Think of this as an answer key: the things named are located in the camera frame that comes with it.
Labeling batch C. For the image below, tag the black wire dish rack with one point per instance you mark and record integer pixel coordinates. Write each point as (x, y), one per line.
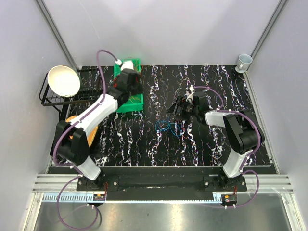
(67, 108)

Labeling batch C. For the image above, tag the near green storage bin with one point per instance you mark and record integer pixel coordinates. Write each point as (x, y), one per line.
(135, 103)

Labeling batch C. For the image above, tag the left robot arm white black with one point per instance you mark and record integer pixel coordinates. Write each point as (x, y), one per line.
(71, 146)

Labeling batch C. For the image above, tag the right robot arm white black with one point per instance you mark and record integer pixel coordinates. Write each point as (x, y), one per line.
(243, 132)

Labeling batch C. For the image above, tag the green storage bin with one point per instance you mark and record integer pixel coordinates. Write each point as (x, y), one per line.
(135, 103)
(137, 66)

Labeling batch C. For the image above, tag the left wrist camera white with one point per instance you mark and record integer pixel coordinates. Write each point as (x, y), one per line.
(128, 64)

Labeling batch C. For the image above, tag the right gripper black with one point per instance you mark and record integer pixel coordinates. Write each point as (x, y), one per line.
(180, 101)

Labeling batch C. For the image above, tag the white bowl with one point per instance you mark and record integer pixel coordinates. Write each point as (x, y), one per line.
(64, 81)

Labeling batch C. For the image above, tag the white mug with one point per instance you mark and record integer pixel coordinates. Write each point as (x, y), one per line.
(243, 63)

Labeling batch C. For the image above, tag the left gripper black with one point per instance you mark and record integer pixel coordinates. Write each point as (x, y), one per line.
(138, 84)

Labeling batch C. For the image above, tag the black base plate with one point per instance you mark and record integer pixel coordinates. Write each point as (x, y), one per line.
(162, 184)

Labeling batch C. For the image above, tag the orange woven basket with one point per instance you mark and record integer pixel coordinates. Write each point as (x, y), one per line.
(91, 136)

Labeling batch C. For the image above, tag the far green storage bin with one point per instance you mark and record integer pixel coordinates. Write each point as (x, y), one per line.
(137, 66)

